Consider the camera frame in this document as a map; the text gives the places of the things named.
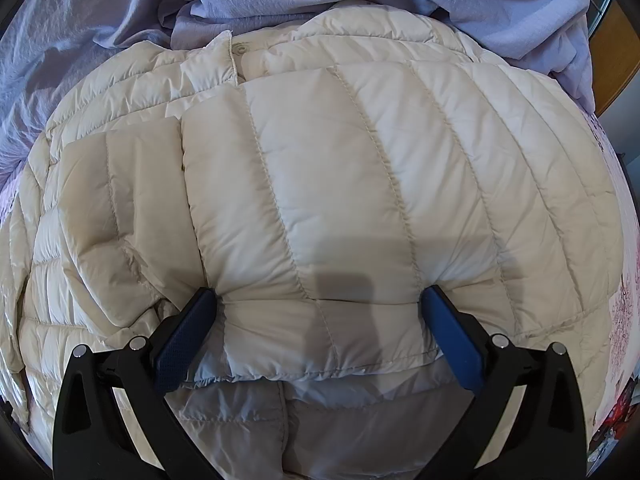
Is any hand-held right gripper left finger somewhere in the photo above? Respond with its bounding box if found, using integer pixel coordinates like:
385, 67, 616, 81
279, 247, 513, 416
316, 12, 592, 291
52, 287, 218, 480

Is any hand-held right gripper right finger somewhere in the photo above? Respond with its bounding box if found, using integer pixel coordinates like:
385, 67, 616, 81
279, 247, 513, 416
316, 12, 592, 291
420, 284, 596, 480

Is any cream quilted puffer jacket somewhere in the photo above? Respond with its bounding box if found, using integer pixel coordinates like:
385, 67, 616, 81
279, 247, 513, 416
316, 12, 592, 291
0, 2, 621, 480

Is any red patterned item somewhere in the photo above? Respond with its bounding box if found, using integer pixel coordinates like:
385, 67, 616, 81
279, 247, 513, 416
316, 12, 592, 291
590, 385, 632, 461

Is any pink floral bed sheet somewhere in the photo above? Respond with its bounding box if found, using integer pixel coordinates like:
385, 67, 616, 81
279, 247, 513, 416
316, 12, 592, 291
0, 110, 640, 466

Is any wooden framed window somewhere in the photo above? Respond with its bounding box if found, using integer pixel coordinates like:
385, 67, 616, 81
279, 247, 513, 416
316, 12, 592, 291
590, 0, 640, 116

